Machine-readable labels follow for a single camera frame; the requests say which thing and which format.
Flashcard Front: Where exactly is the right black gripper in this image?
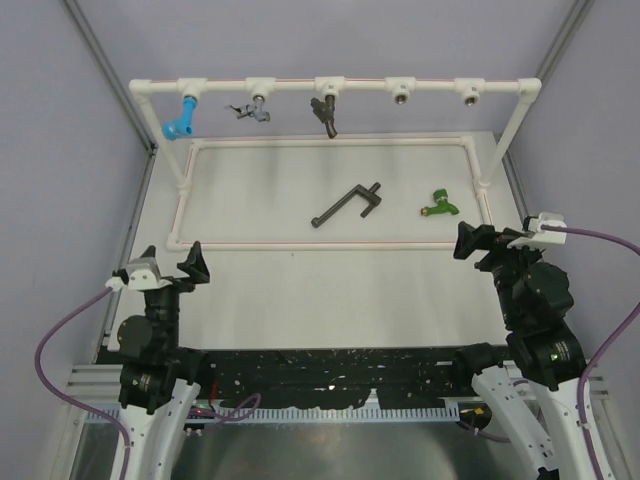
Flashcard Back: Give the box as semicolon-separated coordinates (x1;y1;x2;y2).
454;220;545;323

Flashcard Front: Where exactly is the green plastic faucet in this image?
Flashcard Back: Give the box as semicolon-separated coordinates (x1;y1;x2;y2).
420;188;460;217

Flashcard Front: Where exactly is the white PVC pipe frame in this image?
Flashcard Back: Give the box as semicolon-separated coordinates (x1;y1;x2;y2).
129;77;542;252

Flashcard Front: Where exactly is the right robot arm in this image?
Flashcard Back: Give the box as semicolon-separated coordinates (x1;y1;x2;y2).
452;214;615;479

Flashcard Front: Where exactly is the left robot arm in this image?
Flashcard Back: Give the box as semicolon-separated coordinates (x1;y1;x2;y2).
106;241;214;479

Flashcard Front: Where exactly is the blue plastic faucet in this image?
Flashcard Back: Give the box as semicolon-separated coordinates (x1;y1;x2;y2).
162;96;198;141

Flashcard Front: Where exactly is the chrome metal faucet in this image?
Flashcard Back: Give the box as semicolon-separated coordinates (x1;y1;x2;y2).
227;95;271;123

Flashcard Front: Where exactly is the dark grey installed faucet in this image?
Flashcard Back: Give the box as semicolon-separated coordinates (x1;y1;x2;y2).
310;95;337;139

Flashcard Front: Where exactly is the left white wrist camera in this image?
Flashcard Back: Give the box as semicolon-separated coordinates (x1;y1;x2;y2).
105;245;171;292

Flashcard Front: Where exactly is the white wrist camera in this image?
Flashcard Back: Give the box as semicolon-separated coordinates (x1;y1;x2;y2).
105;245;171;292
507;212;567;250

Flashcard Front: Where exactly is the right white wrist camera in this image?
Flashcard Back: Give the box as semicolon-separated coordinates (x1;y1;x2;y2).
507;212;567;250

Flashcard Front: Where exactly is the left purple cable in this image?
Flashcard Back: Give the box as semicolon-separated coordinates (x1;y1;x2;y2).
33;285;134;480

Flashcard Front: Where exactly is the purple cable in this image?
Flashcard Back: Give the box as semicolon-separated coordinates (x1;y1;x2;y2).
33;285;134;480
542;225;640;431

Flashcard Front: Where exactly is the black speckled base plate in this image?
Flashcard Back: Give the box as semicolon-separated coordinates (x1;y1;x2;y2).
195;347;474;410

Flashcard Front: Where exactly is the left aluminium corner post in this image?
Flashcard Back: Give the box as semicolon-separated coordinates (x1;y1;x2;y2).
62;0;156;156

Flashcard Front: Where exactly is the aluminium corner post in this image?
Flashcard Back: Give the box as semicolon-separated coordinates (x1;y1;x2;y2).
62;0;156;156
536;0;596;85

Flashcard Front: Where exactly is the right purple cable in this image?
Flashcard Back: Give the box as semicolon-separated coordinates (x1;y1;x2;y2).
542;225;640;431

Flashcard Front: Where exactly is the white slotted cable duct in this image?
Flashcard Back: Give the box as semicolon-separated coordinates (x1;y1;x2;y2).
89;404;461;425

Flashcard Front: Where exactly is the right aluminium corner post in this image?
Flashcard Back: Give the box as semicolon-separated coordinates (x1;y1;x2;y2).
536;0;596;85

